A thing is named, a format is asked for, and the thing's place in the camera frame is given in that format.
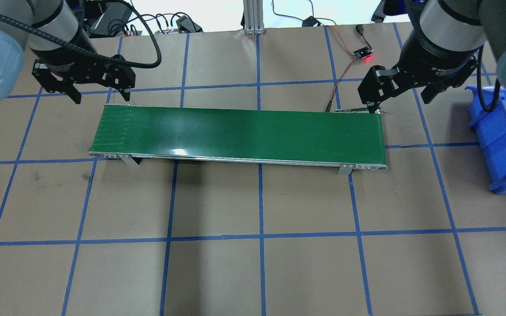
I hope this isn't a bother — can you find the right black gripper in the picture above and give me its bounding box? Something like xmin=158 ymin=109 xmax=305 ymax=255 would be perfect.
xmin=358 ymin=53 xmax=477 ymax=114

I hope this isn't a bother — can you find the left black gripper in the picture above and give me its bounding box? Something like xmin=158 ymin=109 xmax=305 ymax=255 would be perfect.
xmin=32 ymin=43 xmax=136 ymax=104

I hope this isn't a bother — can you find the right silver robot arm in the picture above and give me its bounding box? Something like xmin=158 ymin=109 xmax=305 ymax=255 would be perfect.
xmin=358 ymin=0 xmax=506 ymax=113

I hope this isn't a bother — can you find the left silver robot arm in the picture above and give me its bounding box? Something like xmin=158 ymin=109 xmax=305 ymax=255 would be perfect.
xmin=0 ymin=0 xmax=135 ymax=104

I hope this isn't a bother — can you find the small sensor circuit board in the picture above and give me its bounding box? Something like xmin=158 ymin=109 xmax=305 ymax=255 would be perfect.
xmin=353 ymin=46 xmax=373 ymax=61

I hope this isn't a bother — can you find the green conveyor belt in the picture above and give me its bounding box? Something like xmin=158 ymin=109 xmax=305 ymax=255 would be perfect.
xmin=89 ymin=104 xmax=387 ymax=174

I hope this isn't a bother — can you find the black power adapter brick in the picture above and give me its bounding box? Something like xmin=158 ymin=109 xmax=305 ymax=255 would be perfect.
xmin=175 ymin=15 xmax=203 ymax=33

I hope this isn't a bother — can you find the blue plastic storage bin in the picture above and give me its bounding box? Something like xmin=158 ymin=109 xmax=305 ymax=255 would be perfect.
xmin=466 ymin=85 xmax=506 ymax=194

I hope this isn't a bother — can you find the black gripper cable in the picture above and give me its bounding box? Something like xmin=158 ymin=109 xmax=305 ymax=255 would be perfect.
xmin=0 ymin=0 xmax=162 ymax=69

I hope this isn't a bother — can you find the red black sensor wire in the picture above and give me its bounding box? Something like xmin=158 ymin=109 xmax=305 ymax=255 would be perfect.
xmin=323 ymin=24 xmax=374 ymax=112

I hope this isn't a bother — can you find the aluminium frame post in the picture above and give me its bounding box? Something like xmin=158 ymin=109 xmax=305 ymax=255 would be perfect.
xmin=243 ymin=0 xmax=265 ymax=36

